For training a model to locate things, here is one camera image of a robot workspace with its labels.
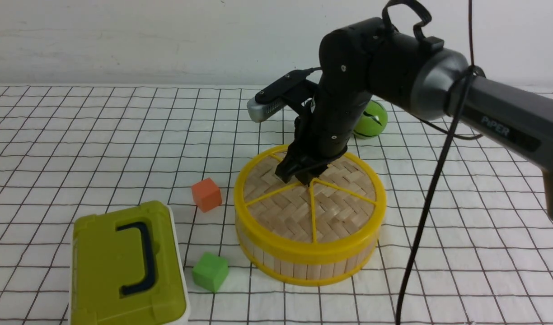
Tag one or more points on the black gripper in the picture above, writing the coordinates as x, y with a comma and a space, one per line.
337, 108

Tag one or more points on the yellow woven steamer lid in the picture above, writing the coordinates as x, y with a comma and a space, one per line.
336, 217

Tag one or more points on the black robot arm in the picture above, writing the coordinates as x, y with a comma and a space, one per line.
422, 77

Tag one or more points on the bamboo steamer basket base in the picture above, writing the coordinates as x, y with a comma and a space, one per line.
307, 264

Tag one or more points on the green toy melon ball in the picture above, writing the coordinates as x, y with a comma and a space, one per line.
372, 122

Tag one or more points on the orange foam cube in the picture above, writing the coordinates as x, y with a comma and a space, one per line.
206, 195

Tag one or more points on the green foam cube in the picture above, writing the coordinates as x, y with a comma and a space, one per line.
210, 272

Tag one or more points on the olive green lunch box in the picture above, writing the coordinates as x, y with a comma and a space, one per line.
126, 269

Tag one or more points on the white checkered tablecloth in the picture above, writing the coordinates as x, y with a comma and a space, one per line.
486, 256

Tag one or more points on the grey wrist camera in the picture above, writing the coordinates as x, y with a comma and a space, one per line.
293, 90

